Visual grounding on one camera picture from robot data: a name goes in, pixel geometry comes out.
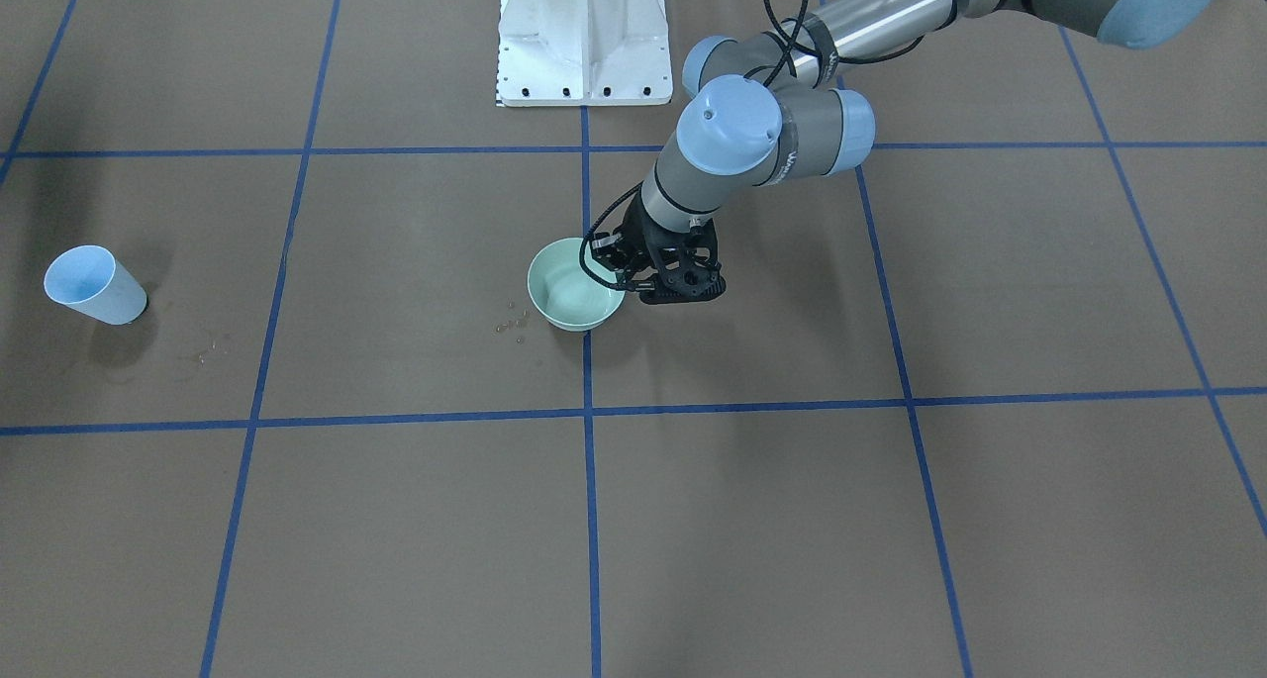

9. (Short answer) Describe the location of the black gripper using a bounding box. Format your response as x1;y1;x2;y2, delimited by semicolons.
590;203;694;291

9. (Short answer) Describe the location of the light green ceramic bowl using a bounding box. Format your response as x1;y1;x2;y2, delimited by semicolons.
527;238;626;335

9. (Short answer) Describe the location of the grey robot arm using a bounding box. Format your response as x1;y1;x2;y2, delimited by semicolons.
575;0;1213;305

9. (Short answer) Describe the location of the light blue plastic cup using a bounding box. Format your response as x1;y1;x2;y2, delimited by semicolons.
44;245;148;326

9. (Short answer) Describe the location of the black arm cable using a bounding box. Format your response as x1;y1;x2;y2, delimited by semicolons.
579;0;926;293

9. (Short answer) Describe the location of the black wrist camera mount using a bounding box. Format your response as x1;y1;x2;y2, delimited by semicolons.
637;222;726;305

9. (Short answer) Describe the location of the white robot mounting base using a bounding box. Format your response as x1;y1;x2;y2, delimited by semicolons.
495;0;674;106

